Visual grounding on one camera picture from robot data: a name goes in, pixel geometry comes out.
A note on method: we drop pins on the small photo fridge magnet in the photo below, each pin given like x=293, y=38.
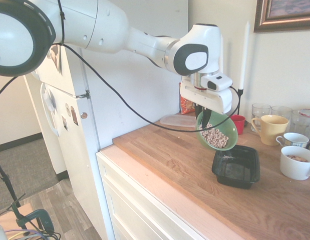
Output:
x=65, y=123

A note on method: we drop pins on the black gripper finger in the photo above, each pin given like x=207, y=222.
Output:
x=207, y=117
x=197, y=111

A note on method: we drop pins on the brown oval fridge magnet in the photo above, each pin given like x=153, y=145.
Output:
x=74, y=115

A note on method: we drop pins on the tall white taper candle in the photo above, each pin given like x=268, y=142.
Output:
x=245, y=50

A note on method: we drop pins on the large white mug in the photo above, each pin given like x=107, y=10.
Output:
x=295, y=170

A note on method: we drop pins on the round white fridge magnet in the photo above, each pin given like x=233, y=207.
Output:
x=67, y=110

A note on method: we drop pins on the toasted cereal rings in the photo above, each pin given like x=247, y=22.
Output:
x=214, y=138

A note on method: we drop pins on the wooden robot mount board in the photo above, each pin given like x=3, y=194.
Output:
x=4, y=217

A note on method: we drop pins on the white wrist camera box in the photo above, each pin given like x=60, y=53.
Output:
x=220, y=81

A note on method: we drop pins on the medium white taper candle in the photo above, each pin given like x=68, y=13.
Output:
x=222, y=55

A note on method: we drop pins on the framed picture brown frame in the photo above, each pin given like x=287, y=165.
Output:
x=282, y=17

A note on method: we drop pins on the metal fridge hinge bracket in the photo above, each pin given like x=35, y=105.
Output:
x=84, y=95

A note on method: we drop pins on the white drawer cabinet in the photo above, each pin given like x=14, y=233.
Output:
x=134, y=212

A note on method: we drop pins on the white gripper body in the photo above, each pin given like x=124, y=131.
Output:
x=214, y=100

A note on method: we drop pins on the clear plastic container lid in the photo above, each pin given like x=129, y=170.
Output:
x=179, y=120

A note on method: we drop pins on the green ceramic bowl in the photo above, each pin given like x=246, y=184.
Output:
x=226, y=125

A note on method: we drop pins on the clear glass tumbler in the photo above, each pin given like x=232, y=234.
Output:
x=282, y=111
x=298, y=125
x=261, y=110

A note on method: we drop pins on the white patterned teacup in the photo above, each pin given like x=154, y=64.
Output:
x=293, y=140

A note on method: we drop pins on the red mug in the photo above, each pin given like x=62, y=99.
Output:
x=241, y=122

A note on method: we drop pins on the green C-clamp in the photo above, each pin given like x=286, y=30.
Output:
x=44, y=216

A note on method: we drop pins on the black camera stand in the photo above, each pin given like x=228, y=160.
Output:
x=5, y=180

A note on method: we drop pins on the brown cereal pieces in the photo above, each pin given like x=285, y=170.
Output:
x=297, y=158

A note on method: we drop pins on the yellow mug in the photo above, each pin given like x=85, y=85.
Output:
x=272, y=130

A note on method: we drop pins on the black candle holder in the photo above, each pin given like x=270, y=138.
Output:
x=241, y=91

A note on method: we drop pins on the orange snack bag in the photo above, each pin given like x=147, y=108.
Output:
x=186, y=106

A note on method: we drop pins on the black plastic food container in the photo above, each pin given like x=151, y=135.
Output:
x=235, y=167

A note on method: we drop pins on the round metal fridge knob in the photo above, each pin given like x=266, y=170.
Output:
x=83, y=115

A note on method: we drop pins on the white refrigerator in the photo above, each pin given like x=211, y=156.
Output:
x=149, y=95

